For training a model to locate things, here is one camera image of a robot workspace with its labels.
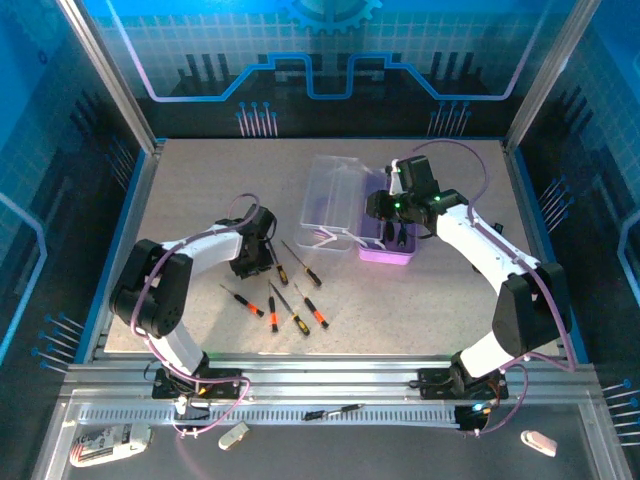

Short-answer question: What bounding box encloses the aluminium side rail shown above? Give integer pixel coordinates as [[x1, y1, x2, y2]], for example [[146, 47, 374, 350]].
[[502, 139, 576, 361], [84, 139, 169, 361]]

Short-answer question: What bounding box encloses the aluminium frame post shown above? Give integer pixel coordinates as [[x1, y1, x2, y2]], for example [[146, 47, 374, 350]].
[[55, 0, 164, 155], [504, 0, 601, 151]]

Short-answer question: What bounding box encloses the small white clip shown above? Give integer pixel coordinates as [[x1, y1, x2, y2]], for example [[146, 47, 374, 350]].
[[218, 421, 250, 451]]

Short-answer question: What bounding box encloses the white pink clip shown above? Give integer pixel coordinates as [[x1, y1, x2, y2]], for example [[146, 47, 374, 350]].
[[519, 429, 558, 457]]

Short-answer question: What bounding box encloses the slotted cable duct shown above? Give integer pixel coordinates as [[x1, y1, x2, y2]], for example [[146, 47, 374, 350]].
[[77, 402, 464, 427]]

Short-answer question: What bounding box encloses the yellow black screwdriver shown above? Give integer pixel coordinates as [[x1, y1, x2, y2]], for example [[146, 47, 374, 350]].
[[268, 240, 290, 287], [280, 239, 323, 288], [268, 279, 311, 337]]

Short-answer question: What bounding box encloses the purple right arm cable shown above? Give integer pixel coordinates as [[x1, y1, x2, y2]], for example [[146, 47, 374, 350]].
[[412, 138, 576, 439]]

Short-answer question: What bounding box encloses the black screwdriver on rail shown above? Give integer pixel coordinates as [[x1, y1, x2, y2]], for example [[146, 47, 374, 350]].
[[302, 402, 366, 421]]

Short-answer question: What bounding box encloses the black electronics box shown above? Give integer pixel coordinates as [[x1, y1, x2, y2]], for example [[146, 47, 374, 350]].
[[454, 403, 494, 434]]

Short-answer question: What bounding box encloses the aluminium front rail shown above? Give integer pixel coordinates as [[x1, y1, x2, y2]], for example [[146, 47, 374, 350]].
[[59, 349, 604, 401]]

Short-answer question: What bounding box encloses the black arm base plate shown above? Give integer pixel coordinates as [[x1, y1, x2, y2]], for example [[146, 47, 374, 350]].
[[418, 367, 510, 401], [152, 367, 245, 401]]

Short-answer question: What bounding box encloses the purple tool case base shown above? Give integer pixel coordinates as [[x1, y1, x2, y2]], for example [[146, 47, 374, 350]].
[[357, 167, 421, 266]]

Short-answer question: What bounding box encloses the clear purple plastic box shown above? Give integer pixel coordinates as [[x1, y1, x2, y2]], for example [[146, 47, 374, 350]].
[[294, 154, 374, 254]]

